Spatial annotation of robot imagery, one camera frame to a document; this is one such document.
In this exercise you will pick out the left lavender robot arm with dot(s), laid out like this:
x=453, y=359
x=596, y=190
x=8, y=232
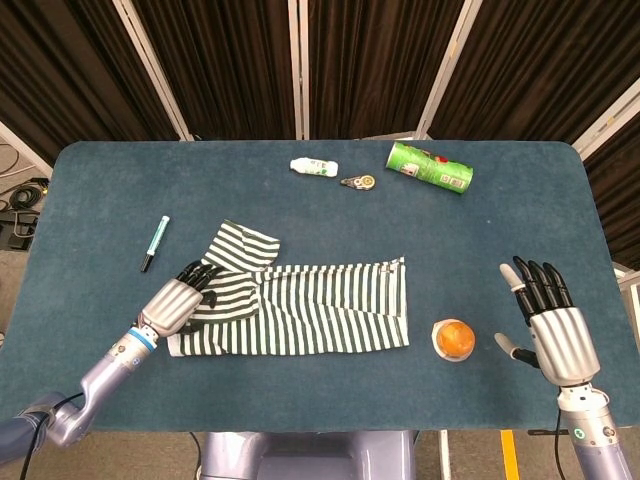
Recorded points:
x=100, y=380

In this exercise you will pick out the green white striped shirt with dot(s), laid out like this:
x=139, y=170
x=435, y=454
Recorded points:
x=325, y=310

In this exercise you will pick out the white metal frame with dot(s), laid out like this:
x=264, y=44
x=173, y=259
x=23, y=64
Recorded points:
x=630, y=280

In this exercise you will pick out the green white marker pen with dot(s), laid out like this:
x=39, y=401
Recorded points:
x=156, y=242

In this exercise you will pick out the dark brown pleated curtain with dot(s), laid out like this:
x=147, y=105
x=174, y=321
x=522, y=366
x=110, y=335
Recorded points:
x=65, y=65
x=375, y=65
x=540, y=65
x=620, y=200
x=225, y=65

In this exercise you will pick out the green chips can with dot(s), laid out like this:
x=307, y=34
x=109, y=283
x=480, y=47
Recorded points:
x=430, y=167

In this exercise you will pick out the correction tape dispenser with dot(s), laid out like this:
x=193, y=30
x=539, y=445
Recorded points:
x=362, y=182

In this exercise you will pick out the lavender robot torso base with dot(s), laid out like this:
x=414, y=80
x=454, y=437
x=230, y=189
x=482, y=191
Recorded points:
x=310, y=455

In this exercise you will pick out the black table bracket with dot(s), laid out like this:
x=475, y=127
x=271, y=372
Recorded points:
x=542, y=432

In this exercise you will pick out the small white bottle green label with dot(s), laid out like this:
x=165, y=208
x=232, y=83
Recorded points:
x=315, y=166

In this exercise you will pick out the black floor device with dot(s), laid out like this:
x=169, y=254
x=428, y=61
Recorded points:
x=15, y=235

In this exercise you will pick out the yellow floor tape strip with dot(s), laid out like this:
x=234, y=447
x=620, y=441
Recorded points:
x=509, y=450

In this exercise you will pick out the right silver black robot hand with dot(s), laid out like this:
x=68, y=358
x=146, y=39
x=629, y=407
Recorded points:
x=565, y=345

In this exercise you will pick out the white partition post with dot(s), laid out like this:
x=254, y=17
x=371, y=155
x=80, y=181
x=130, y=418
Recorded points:
x=447, y=65
x=298, y=70
x=607, y=125
x=25, y=147
x=150, y=65

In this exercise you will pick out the white table leg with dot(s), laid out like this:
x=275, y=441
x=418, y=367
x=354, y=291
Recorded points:
x=445, y=455

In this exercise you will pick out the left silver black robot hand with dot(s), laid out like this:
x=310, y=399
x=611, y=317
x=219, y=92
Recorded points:
x=172, y=305

